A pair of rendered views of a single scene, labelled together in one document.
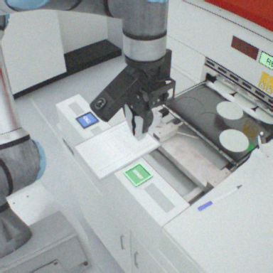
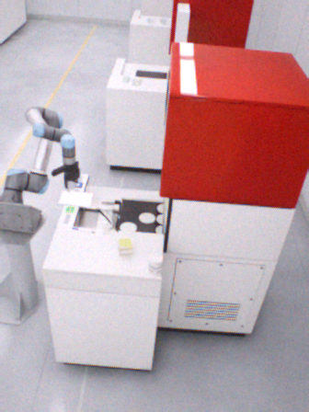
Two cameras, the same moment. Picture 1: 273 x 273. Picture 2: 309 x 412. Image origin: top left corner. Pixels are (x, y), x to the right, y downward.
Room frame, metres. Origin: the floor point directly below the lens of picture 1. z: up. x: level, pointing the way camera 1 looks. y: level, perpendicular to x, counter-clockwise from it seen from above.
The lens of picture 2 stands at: (-0.83, -1.59, 2.58)
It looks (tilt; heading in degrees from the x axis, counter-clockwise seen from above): 38 degrees down; 37
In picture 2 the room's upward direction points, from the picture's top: 5 degrees clockwise
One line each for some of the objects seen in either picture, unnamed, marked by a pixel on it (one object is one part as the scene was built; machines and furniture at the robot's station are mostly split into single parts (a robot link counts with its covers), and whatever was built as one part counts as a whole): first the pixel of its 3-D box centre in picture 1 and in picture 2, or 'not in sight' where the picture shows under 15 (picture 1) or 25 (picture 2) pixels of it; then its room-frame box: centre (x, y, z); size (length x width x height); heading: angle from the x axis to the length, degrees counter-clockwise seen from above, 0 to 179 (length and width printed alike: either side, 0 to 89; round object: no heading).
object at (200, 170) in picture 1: (180, 152); (105, 220); (0.59, -0.14, 0.87); 0.36 x 0.08 x 0.03; 37
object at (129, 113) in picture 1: (140, 116); not in sight; (0.46, -0.01, 1.14); 0.06 x 0.03 x 0.09; 127
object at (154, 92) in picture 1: (147, 79); (71, 170); (0.45, -0.02, 1.25); 0.09 x 0.08 x 0.12; 127
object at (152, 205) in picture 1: (112, 161); (74, 206); (0.54, 0.07, 0.89); 0.55 x 0.09 x 0.14; 37
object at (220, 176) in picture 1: (220, 180); not in sight; (0.46, -0.24, 0.89); 0.08 x 0.03 x 0.03; 127
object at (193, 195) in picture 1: (227, 168); not in sight; (0.55, -0.30, 0.84); 0.50 x 0.02 x 0.03; 127
